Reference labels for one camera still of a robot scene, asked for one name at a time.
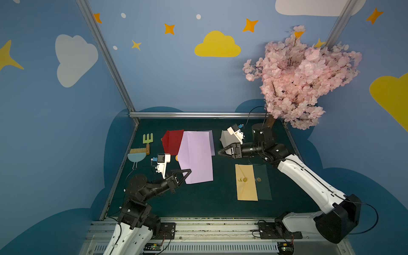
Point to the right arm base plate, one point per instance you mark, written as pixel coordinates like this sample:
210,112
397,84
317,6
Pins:
276,230

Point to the pink blossom artificial tree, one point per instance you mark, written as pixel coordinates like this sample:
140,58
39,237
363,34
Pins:
294,76

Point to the blue toy brush dustpan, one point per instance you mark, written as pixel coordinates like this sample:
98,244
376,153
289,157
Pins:
136,155

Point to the tan kraft envelope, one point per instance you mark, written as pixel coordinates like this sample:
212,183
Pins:
246,183

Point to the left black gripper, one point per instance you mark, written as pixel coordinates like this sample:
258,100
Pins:
173,181

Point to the aluminium front rail base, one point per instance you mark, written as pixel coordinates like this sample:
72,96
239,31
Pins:
225,236

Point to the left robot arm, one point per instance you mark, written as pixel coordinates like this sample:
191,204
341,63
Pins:
136,225

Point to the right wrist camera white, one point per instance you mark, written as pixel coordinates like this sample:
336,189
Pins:
235,130

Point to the controller board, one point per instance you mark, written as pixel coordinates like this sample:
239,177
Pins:
285,249
152,247

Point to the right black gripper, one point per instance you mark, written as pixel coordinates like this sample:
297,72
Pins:
237,150

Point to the lilac envelope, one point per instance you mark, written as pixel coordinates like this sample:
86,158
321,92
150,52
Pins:
195,154
211,142

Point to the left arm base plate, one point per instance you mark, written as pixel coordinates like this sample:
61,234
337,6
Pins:
164,231

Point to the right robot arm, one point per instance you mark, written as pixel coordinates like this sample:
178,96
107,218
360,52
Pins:
338,213

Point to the red envelope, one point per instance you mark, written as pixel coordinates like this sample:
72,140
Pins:
171,141

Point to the right controller board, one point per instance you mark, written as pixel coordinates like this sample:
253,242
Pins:
285,249

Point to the aluminium rail back frame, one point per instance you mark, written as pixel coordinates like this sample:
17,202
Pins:
195,115

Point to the left controller board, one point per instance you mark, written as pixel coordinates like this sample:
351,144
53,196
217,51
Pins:
152,247

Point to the dark green envelope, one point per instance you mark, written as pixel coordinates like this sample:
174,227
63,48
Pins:
262,182

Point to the green toy rake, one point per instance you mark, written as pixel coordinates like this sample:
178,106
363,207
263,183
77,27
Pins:
147,139

